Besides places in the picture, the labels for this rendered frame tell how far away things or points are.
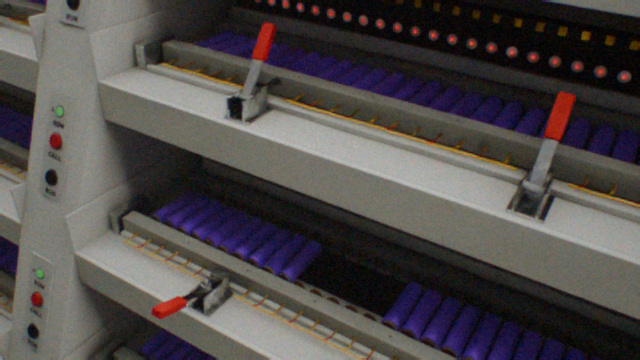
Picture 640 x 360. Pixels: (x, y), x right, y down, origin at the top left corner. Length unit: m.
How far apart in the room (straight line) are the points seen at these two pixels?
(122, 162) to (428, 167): 0.38
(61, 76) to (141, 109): 0.12
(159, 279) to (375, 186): 0.28
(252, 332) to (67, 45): 0.37
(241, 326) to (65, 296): 0.24
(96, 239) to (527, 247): 0.48
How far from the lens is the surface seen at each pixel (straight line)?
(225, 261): 0.62
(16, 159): 0.89
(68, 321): 0.75
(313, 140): 0.51
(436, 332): 0.57
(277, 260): 0.62
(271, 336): 0.57
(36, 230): 0.75
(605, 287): 0.45
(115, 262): 0.68
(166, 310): 0.55
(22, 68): 0.76
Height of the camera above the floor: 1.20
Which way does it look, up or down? 13 degrees down
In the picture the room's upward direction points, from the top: 13 degrees clockwise
